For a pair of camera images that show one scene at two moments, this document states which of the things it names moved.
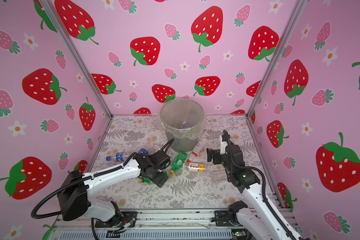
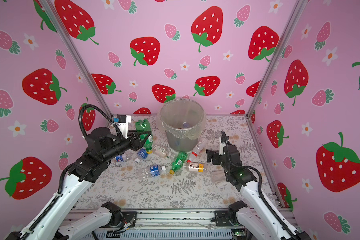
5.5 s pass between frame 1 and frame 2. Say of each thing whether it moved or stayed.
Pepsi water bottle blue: stayed
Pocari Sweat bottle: stayed
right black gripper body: stayed
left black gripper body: moved
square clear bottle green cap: stayed
